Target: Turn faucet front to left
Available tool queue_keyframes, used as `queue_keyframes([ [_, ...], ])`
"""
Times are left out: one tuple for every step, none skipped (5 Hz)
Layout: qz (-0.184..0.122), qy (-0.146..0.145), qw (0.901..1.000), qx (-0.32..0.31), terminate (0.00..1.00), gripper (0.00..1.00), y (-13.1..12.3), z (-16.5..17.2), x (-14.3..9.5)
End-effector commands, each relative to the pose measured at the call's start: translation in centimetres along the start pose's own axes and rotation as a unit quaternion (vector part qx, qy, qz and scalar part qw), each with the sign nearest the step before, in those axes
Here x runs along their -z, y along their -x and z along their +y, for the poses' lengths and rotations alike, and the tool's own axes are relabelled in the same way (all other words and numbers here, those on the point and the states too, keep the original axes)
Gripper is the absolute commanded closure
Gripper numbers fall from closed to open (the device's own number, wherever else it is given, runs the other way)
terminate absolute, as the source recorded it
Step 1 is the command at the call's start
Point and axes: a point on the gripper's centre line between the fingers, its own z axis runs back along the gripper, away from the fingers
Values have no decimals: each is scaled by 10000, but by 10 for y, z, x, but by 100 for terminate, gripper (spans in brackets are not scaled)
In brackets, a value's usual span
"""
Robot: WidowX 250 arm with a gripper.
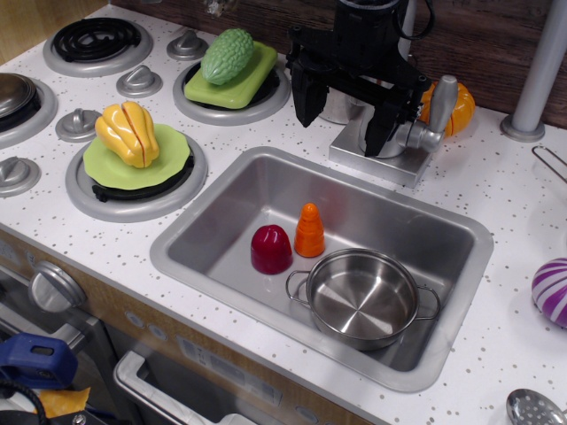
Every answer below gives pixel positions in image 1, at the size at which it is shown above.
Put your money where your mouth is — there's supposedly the yellow toy starfruit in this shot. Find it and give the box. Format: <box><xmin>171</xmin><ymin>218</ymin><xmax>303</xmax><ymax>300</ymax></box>
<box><xmin>95</xmin><ymin>101</ymin><xmax>160</xmax><ymax>168</ymax></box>

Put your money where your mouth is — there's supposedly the small steel pot with handles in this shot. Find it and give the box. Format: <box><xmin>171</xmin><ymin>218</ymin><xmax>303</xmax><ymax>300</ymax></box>
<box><xmin>285</xmin><ymin>248</ymin><xmax>441</xmax><ymax>352</ymax></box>

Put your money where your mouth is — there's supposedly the orange toy carrot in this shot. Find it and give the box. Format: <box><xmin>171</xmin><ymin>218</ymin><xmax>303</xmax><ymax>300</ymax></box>
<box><xmin>294</xmin><ymin>203</ymin><xmax>325</xmax><ymax>258</ymax></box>

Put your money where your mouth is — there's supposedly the silver stove knob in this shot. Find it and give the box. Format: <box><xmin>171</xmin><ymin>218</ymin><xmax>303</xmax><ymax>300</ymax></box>
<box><xmin>55</xmin><ymin>108</ymin><xmax>101</xmax><ymax>143</ymax></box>
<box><xmin>1</xmin><ymin>157</ymin><xmax>41</xmax><ymax>197</ymax></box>
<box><xmin>167</xmin><ymin>30</ymin><xmax>208</xmax><ymax>61</ymax></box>
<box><xmin>116</xmin><ymin>65</ymin><xmax>163</xmax><ymax>98</ymax></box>

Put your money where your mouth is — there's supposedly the light green rectangular tray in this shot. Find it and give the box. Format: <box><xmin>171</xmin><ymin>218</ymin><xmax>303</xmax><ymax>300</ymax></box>
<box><xmin>183</xmin><ymin>42</ymin><xmax>277</xmax><ymax>110</ymax></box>

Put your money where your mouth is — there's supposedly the front right stove burner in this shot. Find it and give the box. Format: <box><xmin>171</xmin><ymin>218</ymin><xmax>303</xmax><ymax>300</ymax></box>
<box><xmin>65</xmin><ymin>135</ymin><xmax>208</xmax><ymax>223</ymax></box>

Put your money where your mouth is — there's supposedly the blue clamp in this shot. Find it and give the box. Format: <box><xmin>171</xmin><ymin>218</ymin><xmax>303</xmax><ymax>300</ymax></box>
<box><xmin>1</xmin><ymin>333</ymin><xmax>78</xmax><ymax>390</ymax></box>

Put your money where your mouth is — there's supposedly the silver oven dial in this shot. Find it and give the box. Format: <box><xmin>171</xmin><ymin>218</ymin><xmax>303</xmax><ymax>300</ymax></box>
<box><xmin>27</xmin><ymin>261</ymin><xmax>87</xmax><ymax>313</ymax></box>

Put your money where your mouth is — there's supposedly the dark red toy pepper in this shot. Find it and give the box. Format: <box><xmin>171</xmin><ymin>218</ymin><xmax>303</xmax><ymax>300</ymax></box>
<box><xmin>251</xmin><ymin>224</ymin><xmax>293</xmax><ymax>274</ymax></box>

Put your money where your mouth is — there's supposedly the stove burner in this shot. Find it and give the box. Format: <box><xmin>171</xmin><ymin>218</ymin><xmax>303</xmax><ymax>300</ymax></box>
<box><xmin>1</xmin><ymin>77</ymin><xmax>58</xmax><ymax>150</ymax></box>
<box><xmin>65</xmin><ymin>135</ymin><xmax>208</xmax><ymax>223</ymax></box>
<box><xmin>173</xmin><ymin>65</ymin><xmax>291</xmax><ymax>127</ymax></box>
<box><xmin>43</xmin><ymin>18</ymin><xmax>153</xmax><ymax>78</ymax></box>

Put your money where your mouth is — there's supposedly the purple white striped ball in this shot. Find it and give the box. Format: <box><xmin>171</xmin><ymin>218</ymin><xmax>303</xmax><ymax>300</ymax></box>
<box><xmin>532</xmin><ymin>258</ymin><xmax>566</xmax><ymax>328</ymax></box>

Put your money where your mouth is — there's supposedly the silver oven door handle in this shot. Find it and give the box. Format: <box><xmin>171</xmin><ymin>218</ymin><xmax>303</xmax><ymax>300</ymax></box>
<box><xmin>113</xmin><ymin>350</ymin><xmax>231</xmax><ymax>425</ymax></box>

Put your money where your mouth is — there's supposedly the tall steel pot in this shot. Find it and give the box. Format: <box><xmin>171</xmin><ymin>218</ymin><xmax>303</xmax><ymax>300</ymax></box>
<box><xmin>319</xmin><ymin>88</ymin><xmax>367</xmax><ymax>125</ymax></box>

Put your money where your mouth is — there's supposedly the wire utensil handle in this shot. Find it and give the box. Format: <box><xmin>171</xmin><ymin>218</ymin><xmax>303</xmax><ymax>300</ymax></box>
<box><xmin>532</xmin><ymin>145</ymin><xmax>567</xmax><ymax>182</ymax></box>

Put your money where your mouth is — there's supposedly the grey vertical pole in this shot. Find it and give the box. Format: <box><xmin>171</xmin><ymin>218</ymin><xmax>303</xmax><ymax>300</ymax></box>
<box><xmin>501</xmin><ymin>0</ymin><xmax>566</xmax><ymax>143</ymax></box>

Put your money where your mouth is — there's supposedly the steel pot lid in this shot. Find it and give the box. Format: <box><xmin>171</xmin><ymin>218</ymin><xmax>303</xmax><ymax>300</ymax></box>
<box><xmin>0</xmin><ymin>73</ymin><xmax>41</xmax><ymax>120</ymax></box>

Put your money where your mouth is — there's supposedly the silver stove knob lower middle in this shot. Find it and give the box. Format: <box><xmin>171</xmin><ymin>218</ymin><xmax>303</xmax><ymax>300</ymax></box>
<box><xmin>55</xmin><ymin>108</ymin><xmax>101</xmax><ymax>143</ymax></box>

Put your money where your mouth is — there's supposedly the back left stove burner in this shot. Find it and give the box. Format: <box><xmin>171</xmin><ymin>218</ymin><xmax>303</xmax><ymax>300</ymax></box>
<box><xmin>43</xmin><ymin>18</ymin><xmax>153</xmax><ymax>78</ymax></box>

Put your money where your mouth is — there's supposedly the black cable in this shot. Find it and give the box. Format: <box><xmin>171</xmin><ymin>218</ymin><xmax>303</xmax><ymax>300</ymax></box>
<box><xmin>0</xmin><ymin>378</ymin><xmax>50</xmax><ymax>425</ymax></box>

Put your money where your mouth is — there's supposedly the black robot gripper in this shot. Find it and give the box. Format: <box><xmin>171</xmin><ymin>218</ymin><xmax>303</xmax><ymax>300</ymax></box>
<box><xmin>286</xmin><ymin>1</ymin><xmax>431</xmax><ymax>158</ymax></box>

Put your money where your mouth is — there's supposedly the front left stove burner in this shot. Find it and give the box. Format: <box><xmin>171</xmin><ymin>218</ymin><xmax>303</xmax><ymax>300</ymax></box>
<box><xmin>1</xmin><ymin>77</ymin><xmax>58</xmax><ymax>150</ymax></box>

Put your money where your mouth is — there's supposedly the silver toy faucet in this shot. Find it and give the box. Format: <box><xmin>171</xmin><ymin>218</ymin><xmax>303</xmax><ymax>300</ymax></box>
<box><xmin>329</xmin><ymin>75</ymin><xmax>458</xmax><ymax>188</ymax></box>

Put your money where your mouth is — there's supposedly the steel slotted spoon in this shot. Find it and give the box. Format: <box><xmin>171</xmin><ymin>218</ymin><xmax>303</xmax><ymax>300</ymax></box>
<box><xmin>506</xmin><ymin>389</ymin><xmax>566</xmax><ymax>424</ymax></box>

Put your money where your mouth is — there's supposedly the light green round plate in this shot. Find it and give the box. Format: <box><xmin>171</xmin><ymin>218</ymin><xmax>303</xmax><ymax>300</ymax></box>
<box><xmin>82</xmin><ymin>124</ymin><xmax>191</xmax><ymax>190</ymax></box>

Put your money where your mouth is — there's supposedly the silver sink basin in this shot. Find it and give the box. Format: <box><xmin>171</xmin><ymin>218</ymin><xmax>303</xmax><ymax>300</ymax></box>
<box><xmin>151</xmin><ymin>147</ymin><xmax>493</xmax><ymax>392</ymax></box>

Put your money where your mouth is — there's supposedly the silver stove knob upper middle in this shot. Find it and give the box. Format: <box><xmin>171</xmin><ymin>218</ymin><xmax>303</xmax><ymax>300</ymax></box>
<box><xmin>116</xmin><ymin>65</ymin><xmax>163</xmax><ymax>98</ymax></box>

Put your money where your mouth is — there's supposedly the silver stove knob bottom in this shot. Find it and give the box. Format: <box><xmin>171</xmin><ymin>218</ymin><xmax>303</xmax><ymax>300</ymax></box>
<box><xmin>1</xmin><ymin>157</ymin><xmax>41</xmax><ymax>197</ymax></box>

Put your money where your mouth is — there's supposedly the orange toy pumpkin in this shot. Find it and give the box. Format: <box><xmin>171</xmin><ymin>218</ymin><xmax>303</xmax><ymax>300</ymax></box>
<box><xmin>419</xmin><ymin>82</ymin><xmax>476</xmax><ymax>137</ymax></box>

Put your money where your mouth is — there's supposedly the green toy bitter melon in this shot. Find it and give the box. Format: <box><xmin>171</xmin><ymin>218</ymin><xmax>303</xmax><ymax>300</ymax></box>
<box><xmin>200</xmin><ymin>28</ymin><xmax>254</xmax><ymax>85</ymax></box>

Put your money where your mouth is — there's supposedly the back right stove burner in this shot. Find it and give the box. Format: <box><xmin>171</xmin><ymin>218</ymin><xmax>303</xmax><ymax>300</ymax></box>
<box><xmin>173</xmin><ymin>65</ymin><xmax>291</xmax><ymax>127</ymax></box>

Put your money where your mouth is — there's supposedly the silver stove knob top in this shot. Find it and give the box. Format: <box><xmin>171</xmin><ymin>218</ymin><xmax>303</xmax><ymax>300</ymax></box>
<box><xmin>167</xmin><ymin>30</ymin><xmax>208</xmax><ymax>61</ymax></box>

